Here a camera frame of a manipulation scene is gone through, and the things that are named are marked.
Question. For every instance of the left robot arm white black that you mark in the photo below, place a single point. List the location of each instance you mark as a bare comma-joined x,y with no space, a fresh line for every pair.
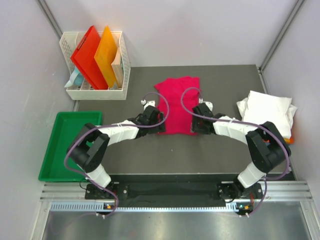
86,152

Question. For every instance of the green plastic tray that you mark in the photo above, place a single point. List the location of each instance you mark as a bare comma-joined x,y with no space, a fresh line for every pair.
66,127

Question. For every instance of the white slotted cable duct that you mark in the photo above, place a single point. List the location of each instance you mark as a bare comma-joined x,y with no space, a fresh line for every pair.
103,207

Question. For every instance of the folded white t shirt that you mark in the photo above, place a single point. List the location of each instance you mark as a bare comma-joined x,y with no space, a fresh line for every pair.
259,108

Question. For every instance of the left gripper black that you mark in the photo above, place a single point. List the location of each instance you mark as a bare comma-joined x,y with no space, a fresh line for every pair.
159,128

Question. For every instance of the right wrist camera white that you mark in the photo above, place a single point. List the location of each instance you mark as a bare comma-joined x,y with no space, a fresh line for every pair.
207,103

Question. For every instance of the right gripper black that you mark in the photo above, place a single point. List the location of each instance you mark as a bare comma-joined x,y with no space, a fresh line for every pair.
195,128

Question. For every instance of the red plastic board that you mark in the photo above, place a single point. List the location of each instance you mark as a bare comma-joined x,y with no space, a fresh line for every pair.
83,59

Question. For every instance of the wooden board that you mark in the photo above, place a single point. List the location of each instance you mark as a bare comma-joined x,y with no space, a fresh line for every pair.
118,69

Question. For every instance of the orange plastic board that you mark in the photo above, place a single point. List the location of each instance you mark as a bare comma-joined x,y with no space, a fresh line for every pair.
104,57

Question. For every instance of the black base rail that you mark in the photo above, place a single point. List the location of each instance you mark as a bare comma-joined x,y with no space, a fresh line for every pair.
174,190

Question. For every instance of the white plastic basket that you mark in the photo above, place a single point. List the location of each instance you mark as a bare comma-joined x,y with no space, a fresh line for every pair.
68,43

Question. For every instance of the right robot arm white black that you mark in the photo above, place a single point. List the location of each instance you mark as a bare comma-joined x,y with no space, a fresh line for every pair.
267,148

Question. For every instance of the magenta t shirt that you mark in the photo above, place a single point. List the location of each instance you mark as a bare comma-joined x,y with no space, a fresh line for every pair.
181,96

